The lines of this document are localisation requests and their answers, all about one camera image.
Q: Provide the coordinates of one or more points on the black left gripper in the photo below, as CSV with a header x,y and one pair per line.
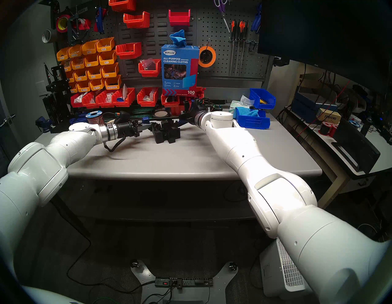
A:
x,y
128,130

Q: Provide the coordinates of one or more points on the large black monitor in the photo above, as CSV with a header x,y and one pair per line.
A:
x,y
321,30

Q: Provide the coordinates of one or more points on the dark louvered bin panel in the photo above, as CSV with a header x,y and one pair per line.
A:
x,y
159,33

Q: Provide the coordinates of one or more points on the blue bar clamp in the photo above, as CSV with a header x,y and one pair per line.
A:
x,y
145,118

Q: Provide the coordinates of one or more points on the white air purifier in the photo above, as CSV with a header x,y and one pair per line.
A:
x,y
288,275

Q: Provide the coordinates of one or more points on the green tissue box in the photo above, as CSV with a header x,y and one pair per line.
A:
x,y
234,105

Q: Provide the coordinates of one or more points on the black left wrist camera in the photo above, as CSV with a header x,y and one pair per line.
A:
x,y
124,116

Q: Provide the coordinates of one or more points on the dark blue equipment box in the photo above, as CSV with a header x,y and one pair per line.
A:
x,y
306,104

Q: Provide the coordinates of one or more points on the green cutting mat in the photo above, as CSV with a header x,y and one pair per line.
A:
x,y
144,109

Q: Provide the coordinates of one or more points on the blue storage bin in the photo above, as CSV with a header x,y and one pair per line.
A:
x,y
256,95
252,122

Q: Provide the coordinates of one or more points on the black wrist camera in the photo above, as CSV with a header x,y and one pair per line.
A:
x,y
124,116
196,104

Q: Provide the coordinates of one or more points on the red storage bin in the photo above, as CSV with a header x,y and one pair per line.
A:
x,y
147,101
179,19
76,101
124,99
170,101
197,93
128,51
90,102
149,71
137,20
122,4
105,101

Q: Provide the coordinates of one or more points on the blue cloth in box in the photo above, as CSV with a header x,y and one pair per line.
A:
x,y
178,38

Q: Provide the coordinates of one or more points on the black equipment stand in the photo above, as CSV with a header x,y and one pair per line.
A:
x,y
56,101

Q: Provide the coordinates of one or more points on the black monitor mount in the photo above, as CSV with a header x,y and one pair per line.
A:
x,y
280,61

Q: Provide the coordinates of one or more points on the blue hanging hand tool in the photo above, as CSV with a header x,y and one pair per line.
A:
x,y
99,18

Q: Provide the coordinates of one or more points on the grey perforated pegboard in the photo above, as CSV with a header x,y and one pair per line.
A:
x,y
211,27

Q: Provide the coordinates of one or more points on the black hanging clamp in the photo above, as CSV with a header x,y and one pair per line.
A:
x,y
73,30

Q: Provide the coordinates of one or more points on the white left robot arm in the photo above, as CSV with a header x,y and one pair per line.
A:
x,y
46,171

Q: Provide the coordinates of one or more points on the white side desk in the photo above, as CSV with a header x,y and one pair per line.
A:
x,y
379,150

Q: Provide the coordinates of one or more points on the white wall plate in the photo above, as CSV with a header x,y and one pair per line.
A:
x,y
41,88

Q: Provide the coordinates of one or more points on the metal peg hook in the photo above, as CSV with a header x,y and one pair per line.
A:
x,y
252,46

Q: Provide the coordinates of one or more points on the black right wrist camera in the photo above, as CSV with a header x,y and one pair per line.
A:
x,y
196,104

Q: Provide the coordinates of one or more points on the grey duct tape roll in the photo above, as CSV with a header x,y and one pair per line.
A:
x,y
52,34

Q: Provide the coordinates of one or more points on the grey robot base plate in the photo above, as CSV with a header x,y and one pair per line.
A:
x,y
199,295

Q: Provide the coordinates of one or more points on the blue cloth in bin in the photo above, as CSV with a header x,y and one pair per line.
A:
x,y
249,112

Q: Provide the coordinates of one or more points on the black tape roll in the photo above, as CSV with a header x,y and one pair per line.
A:
x,y
155,114

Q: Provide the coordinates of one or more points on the orange tape reel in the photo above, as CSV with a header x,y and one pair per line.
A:
x,y
214,56

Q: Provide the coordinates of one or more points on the black caster knob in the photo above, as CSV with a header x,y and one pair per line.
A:
x,y
232,266
134,263

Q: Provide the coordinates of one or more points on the small green circuit board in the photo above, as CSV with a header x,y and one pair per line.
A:
x,y
218,107

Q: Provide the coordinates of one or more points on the black power strip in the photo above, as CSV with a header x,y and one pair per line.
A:
x,y
183,282

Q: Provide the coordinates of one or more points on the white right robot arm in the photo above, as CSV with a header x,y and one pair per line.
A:
x,y
245,153

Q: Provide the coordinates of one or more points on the orange black screwdriver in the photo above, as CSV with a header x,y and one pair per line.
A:
x,y
246,29
233,27
241,27

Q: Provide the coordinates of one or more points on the red and yellow tape roll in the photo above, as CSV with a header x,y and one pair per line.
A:
x,y
62,24

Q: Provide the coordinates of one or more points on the blue clamp on bench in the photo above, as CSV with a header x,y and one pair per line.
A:
x,y
78,117

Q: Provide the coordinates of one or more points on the small cardboard box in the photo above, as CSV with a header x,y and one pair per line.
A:
x,y
329,115

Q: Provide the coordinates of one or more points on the red white hanging item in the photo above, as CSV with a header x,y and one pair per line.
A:
x,y
83,24

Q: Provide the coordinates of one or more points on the yellow storage bin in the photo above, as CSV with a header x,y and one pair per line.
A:
x,y
75,52
67,66
89,48
107,58
110,71
62,55
78,64
95,73
113,83
92,61
97,85
105,45
83,87
81,75
71,76
74,88

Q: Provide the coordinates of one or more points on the blue cleaning cloths box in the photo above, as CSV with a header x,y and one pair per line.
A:
x,y
180,70

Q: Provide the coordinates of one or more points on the black 3D printed piece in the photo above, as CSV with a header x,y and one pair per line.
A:
x,y
173,133
159,134

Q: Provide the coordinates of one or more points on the black tilted screen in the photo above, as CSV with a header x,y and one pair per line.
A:
x,y
355,144

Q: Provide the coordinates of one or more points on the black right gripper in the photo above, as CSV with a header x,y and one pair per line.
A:
x,y
192,115

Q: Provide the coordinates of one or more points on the blue spring clamp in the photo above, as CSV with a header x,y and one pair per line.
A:
x,y
255,21
259,15

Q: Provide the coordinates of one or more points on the blue bench vise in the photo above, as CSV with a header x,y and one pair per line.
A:
x,y
43,122

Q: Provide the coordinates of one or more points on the upturned red bin stack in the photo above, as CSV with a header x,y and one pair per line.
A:
x,y
177,111

